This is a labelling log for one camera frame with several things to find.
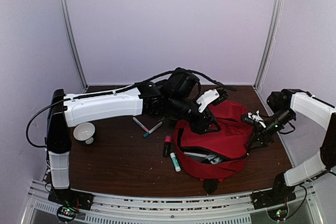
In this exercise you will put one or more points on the grey ianra magazine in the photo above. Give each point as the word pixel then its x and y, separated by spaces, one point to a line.
pixel 195 156

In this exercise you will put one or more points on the white and black bowl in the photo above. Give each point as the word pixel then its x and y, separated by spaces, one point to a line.
pixel 84 133

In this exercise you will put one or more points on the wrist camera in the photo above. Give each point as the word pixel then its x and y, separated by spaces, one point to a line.
pixel 212 96
pixel 253 119

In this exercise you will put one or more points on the white glue stick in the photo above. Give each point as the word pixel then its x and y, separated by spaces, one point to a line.
pixel 175 162

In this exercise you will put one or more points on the right aluminium frame post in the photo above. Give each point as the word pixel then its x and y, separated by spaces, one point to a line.
pixel 270 40

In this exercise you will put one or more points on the front aluminium rail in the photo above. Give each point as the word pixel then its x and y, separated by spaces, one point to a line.
pixel 230 208

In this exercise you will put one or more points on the pink black highlighter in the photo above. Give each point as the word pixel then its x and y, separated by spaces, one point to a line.
pixel 167 146

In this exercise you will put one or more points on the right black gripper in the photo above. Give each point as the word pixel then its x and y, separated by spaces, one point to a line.
pixel 262 135

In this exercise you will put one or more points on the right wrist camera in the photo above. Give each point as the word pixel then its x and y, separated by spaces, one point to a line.
pixel 253 119

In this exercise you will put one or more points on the aluminium frame post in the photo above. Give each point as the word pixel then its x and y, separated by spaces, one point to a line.
pixel 270 40
pixel 72 43

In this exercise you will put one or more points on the white teal marker pen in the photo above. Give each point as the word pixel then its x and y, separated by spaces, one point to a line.
pixel 153 129

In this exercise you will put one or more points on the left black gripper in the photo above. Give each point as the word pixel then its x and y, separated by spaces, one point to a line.
pixel 200 127

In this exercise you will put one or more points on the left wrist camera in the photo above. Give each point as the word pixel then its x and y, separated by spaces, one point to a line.
pixel 212 96

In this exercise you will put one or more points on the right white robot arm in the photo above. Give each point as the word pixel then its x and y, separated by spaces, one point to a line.
pixel 290 150

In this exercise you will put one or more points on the red backpack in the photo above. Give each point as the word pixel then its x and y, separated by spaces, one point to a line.
pixel 231 143

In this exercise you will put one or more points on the grey pencil case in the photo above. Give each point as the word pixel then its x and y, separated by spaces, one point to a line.
pixel 212 159

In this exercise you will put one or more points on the left aluminium frame post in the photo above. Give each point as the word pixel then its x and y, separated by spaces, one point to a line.
pixel 72 43

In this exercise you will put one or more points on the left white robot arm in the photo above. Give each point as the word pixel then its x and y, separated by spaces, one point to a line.
pixel 182 94

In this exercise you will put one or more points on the white pink marker pen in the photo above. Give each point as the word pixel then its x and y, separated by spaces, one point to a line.
pixel 140 124

